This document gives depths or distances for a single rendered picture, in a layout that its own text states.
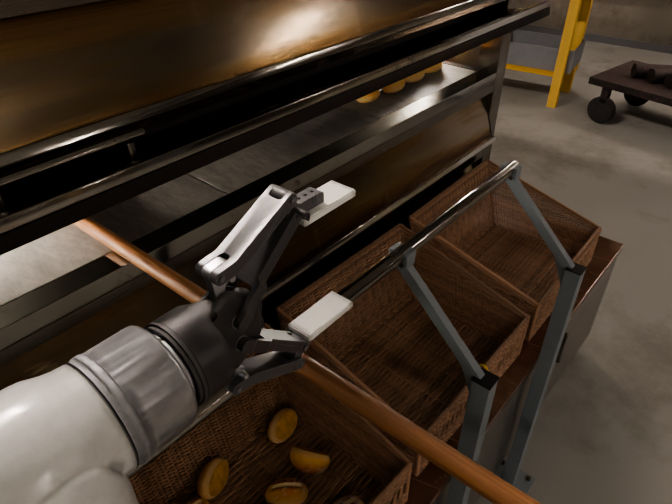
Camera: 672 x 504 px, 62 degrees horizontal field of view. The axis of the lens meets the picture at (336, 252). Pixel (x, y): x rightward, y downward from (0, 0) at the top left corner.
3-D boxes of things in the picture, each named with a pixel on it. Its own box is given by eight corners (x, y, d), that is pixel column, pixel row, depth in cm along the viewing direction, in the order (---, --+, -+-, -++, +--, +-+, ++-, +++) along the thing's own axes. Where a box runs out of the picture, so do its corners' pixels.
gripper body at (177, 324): (127, 307, 42) (220, 253, 48) (149, 383, 47) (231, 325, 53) (189, 353, 38) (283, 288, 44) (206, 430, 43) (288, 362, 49)
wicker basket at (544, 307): (399, 282, 196) (404, 215, 180) (475, 216, 231) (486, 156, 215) (529, 345, 171) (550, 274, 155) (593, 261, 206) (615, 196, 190)
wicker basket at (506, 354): (277, 379, 160) (270, 307, 144) (394, 286, 194) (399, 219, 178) (417, 482, 134) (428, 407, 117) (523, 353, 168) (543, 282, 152)
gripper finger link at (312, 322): (309, 337, 55) (309, 342, 55) (353, 301, 59) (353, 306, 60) (287, 323, 56) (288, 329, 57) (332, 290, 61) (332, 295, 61)
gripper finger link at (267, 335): (247, 337, 46) (240, 353, 46) (316, 346, 56) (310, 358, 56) (216, 317, 48) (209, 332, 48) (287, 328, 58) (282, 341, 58)
